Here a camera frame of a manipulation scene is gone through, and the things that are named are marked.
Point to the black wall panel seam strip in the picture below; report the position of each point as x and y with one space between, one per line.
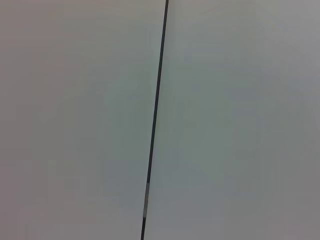
156 100

